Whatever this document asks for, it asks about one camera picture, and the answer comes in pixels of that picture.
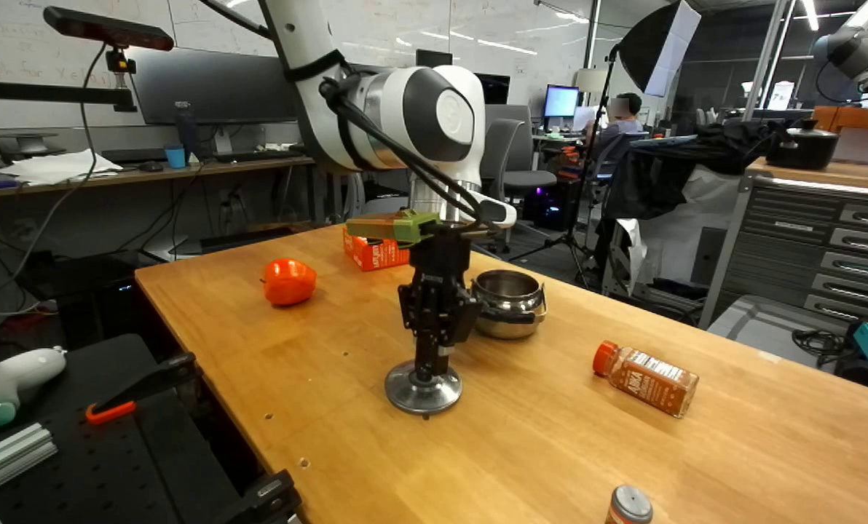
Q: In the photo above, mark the black cooking pot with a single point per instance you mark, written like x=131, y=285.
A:
x=802, y=145

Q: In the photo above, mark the person in grey shirt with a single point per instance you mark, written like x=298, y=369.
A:
x=627, y=120

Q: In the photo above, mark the large dark wall monitor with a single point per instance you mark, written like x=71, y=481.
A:
x=218, y=88

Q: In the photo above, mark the yellow-green wrist camera box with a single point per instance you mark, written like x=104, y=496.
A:
x=390, y=228

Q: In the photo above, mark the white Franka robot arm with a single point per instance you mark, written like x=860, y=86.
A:
x=404, y=118

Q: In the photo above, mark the black perforated mounting board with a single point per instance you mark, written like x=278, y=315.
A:
x=115, y=467

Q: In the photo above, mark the grey background robot arm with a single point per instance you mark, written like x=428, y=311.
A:
x=860, y=53

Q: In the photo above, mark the orange spice bottle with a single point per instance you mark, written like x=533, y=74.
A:
x=646, y=378

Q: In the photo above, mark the black photo softbox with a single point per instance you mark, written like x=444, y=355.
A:
x=655, y=45

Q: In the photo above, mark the grey drawer cabinet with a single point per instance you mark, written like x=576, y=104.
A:
x=812, y=243

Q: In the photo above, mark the aluminium profile rail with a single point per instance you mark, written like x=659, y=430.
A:
x=7, y=454

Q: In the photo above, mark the round silver kettle lid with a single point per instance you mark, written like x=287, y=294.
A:
x=423, y=390

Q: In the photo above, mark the long black stereo camera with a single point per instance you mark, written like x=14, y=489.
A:
x=103, y=27

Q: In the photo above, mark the silver metal kettle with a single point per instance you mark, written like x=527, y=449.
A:
x=511, y=307

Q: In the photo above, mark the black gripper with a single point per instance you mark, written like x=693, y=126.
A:
x=438, y=291

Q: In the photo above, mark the small bottle grey cap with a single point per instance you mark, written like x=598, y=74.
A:
x=629, y=506

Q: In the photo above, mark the red tomato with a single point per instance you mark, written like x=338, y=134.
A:
x=289, y=282

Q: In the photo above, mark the lit computer monitor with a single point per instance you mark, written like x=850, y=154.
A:
x=559, y=103

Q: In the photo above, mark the black cloth pile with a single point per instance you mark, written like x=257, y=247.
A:
x=684, y=163

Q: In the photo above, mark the orange cracker box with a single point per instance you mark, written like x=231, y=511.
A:
x=377, y=253

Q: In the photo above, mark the blue cup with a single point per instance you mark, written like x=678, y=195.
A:
x=176, y=158

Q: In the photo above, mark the white VR headset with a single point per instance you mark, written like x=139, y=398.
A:
x=7, y=381

